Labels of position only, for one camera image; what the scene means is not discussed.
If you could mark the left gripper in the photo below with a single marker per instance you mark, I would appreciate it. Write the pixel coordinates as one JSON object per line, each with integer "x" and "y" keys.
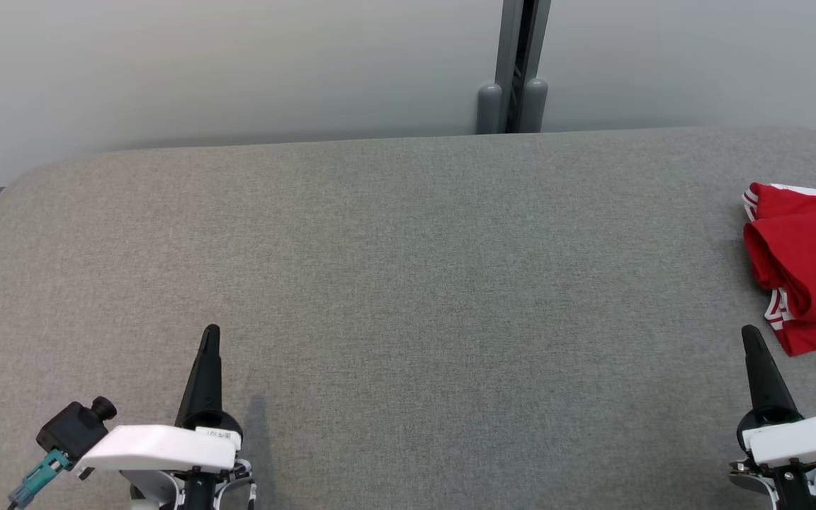
{"x": 160, "y": 450}

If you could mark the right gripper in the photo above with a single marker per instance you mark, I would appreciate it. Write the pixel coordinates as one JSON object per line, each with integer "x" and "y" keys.
{"x": 812, "y": 439}

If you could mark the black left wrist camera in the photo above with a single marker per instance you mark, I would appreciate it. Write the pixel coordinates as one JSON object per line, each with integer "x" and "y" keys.
{"x": 71, "y": 428}

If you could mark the teal left camera connector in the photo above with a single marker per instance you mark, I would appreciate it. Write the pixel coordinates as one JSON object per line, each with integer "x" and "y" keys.
{"x": 43, "y": 474}

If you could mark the grey cylindrical post foot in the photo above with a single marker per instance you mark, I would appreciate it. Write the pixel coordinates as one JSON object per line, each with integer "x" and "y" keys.
{"x": 535, "y": 106}

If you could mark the grey vertical post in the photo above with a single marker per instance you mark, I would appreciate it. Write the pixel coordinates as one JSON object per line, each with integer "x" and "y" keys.
{"x": 490, "y": 110}

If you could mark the grey partition post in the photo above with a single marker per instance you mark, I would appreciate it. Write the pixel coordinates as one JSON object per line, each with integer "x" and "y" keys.
{"x": 507, "y": 42}

